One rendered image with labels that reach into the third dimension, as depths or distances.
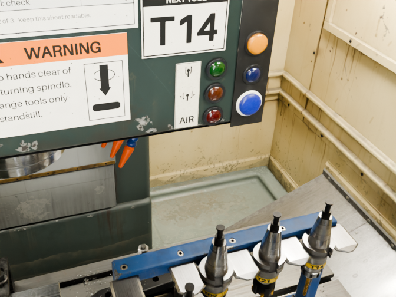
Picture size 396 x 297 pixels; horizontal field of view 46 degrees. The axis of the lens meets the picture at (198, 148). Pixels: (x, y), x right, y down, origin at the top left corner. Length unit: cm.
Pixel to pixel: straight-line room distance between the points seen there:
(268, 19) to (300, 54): 127
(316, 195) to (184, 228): 53
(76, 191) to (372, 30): 99
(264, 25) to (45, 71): 25
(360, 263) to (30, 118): 122
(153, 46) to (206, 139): 145
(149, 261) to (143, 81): 44
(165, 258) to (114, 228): 70
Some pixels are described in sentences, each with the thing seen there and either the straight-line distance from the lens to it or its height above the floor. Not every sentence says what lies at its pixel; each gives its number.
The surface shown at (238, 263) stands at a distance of 90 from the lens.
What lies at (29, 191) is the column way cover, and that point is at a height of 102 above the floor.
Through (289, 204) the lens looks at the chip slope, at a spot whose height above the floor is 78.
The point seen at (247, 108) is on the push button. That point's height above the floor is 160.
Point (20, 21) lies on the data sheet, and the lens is 48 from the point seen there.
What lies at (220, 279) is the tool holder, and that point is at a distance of 87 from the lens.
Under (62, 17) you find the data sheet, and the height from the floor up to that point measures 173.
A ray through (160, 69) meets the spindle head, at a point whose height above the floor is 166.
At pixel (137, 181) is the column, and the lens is 149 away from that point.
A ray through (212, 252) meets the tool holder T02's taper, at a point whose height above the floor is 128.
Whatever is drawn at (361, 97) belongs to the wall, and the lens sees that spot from 156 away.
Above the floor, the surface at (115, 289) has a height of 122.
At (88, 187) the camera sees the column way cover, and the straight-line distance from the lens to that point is 142.
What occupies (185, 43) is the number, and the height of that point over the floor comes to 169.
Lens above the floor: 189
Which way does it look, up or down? 35 degrees down
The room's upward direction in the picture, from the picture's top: 3 degrees clockwise
